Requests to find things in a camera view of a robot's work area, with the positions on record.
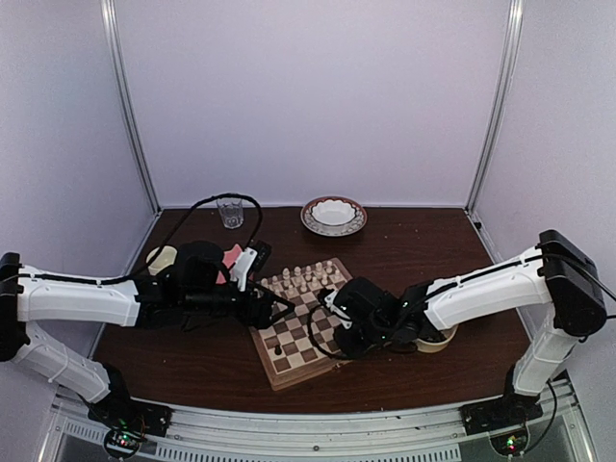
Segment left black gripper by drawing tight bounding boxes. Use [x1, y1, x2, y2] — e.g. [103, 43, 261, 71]
[183, 278, 295, 330]

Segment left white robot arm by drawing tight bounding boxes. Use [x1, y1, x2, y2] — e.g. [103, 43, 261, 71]
[1, 241, 295, 427]

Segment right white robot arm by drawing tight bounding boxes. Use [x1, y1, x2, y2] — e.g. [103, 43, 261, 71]
[318, 230, 609, 425]

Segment white chess piece tall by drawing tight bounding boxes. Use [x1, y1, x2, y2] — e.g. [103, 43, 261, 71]
[282, 268, 292, 289]

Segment wooden chess board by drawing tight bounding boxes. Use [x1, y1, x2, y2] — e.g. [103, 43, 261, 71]
[249, 258, 351, 391]

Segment pink cat-ear bowl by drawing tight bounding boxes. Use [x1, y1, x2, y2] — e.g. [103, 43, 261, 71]
[217, 244, 243, 284]

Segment cream cat-ear bowl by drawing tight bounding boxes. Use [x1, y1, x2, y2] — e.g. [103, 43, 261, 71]
[415, 325, 458, 353]

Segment patterned ceramic plate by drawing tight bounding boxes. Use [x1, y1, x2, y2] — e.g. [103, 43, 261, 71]
[300, 196, 368, 238]

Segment clear drinking glass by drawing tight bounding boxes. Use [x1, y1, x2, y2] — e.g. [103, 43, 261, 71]
[216, 193, 244, 230]

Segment white scalloped bowl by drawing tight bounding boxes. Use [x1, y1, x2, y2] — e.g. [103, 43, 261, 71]
[310, 199, 356, 226]

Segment cream ceramic mug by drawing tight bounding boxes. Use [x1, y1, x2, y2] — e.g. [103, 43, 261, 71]
[145, 245, 177, 275]

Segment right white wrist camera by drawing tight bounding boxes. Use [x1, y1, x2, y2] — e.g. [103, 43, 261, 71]
[318, 288, 352, 329]

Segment right black cable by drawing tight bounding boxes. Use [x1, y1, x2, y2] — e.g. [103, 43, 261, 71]
[306, 305, 352, 362]

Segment black cable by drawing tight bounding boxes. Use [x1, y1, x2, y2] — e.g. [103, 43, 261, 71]
[115, 192, 265, 285]
[306, 305, 352, 362]

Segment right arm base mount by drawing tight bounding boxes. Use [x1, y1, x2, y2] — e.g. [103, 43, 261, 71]
[460, 367, 543, 435]

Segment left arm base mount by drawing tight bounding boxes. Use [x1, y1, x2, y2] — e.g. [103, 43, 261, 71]
[86, 364, 172, 437]

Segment left black cable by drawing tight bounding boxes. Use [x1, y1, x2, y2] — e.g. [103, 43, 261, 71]
[115, 192, 265, 285]

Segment left aluminium frame post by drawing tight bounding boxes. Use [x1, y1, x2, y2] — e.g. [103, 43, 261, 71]
[100, 0, 162, 215]

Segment aluminium frame post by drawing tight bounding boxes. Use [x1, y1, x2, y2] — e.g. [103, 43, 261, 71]
[100, 0, 162, 215]
[465, 0, 525, 216]

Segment right aluminium frame post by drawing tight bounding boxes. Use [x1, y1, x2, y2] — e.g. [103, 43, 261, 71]
[465, 0, 525, 216]

